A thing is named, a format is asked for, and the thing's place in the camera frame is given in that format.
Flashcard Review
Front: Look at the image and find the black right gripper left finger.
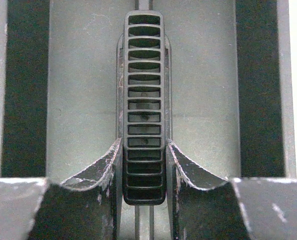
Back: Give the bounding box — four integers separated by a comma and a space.
0, 139, 123, 240

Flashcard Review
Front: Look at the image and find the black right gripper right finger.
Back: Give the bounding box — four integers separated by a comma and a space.
166, 139, 297, 240

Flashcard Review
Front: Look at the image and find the black tool box tray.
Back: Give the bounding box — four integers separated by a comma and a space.
0, 0, 297, 240

